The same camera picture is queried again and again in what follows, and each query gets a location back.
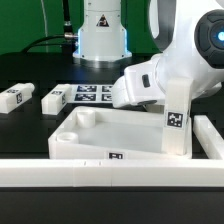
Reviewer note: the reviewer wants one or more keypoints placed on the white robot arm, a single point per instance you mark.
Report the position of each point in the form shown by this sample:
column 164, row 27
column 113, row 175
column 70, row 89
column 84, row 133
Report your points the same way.
column 183, row 38

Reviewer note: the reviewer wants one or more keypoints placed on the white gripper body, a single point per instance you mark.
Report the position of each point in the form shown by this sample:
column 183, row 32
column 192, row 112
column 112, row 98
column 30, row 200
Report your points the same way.
column 140, row 85

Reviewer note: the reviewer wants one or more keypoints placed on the white desk top tray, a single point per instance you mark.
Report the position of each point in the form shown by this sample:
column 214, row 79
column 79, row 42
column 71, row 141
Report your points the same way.
column 99, row 133

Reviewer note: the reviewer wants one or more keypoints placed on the fiducial marker sheet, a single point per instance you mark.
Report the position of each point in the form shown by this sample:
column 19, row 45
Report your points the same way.
column 90, row 93

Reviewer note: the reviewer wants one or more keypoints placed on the white L-shaped fence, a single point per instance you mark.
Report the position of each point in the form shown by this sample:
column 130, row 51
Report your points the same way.
column 63, row 170

